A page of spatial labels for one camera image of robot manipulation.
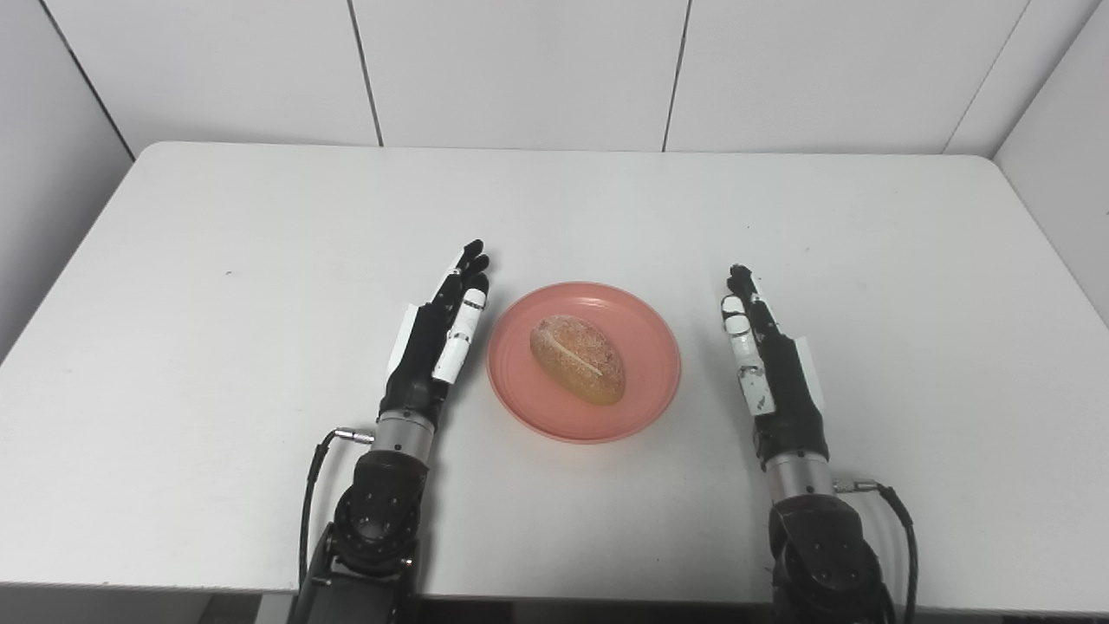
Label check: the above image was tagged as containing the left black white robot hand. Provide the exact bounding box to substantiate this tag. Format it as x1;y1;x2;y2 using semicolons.
378;239;492;427

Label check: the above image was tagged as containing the pink round plate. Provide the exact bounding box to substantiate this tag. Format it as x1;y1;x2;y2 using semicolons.
486;281;683;445

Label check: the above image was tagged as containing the golden bread roll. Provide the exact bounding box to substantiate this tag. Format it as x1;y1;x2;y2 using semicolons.
529;315;626;406

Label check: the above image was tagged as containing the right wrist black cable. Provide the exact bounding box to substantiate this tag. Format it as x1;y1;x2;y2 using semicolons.
832;476;919;624

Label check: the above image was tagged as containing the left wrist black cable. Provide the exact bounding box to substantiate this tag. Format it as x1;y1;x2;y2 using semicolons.
297;426;377;599

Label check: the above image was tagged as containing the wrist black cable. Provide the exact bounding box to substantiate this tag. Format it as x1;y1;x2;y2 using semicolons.
297;426;377;599
832;476;919;624

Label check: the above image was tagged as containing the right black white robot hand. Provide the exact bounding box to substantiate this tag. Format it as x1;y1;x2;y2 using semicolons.
720;263;831;474

